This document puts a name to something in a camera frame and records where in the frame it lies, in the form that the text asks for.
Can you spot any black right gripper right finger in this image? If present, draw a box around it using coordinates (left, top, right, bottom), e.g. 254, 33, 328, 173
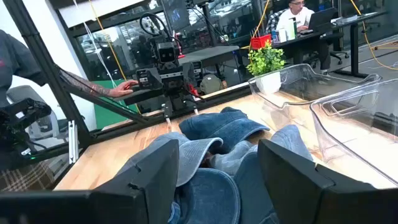
257, 139, 398, 224

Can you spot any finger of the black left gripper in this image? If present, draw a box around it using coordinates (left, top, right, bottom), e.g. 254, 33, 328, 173
190, 96, 200, 116
162, 102, 174, 131

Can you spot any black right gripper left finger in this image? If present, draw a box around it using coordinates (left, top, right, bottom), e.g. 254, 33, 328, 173
0, 139, 180, 224

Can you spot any dark blue denim cap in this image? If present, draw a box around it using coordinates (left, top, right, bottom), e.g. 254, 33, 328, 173
178, 106, 271, 154

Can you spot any slate grey denim cap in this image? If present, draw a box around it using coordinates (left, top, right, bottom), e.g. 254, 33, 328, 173
167, 124, 314, 224

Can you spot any pale grey denim cap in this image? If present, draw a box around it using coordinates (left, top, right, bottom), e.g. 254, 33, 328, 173
116, 132, 224, 187

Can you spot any person's forearm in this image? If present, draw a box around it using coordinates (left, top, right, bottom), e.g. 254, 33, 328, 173
58, 68, 114, 98

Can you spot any person's hand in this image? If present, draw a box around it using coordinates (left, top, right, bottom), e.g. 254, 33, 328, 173
108, 79, 140, 99

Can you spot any grey desk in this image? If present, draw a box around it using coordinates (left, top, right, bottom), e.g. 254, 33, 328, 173
178, 45, 241, 67

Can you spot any green panel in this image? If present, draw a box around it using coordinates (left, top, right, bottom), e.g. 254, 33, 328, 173
92, 79, 139, 130

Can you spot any black stand pole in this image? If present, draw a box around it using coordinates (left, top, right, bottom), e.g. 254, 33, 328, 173
186, 0, 220, 47

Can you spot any green plant in white pot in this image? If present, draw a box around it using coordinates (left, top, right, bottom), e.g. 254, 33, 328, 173
246, 41, 286, 96

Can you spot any red basket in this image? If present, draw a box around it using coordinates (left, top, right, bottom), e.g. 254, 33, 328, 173
249, 33, 272, 51

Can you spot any grey office chair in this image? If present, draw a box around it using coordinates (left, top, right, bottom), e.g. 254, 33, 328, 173
6, 85, 69, 142

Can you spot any person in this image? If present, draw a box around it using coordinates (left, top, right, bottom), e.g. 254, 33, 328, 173
0, 29, 49, 108
0, 161, 56, 192
265, 0, 333, 74

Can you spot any white container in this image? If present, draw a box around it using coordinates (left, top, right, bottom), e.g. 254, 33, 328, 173
277, 17, 299, 43

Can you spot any black office desk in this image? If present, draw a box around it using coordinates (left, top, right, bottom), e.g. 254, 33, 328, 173
272, 11, 389, 78

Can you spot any black laptop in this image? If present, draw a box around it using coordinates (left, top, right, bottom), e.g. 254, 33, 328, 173
300, 7, 337, 35

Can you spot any black office chair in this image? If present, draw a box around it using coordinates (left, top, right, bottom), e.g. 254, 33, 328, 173
322, 32, 351, 66

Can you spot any yellow cable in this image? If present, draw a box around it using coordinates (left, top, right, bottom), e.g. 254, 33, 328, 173
88, 0, 142, 115
348, 0, 398, 72
241, 0, 271, 50

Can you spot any white cable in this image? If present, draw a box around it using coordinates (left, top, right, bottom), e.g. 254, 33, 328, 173
72, 0, 118, 90

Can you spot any silver aluminium bracket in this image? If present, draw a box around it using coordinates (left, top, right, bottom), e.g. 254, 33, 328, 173
67, 119, 79, 165

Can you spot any black aluminium table frame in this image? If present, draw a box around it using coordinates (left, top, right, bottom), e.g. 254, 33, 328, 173
2, 0, 253, 191

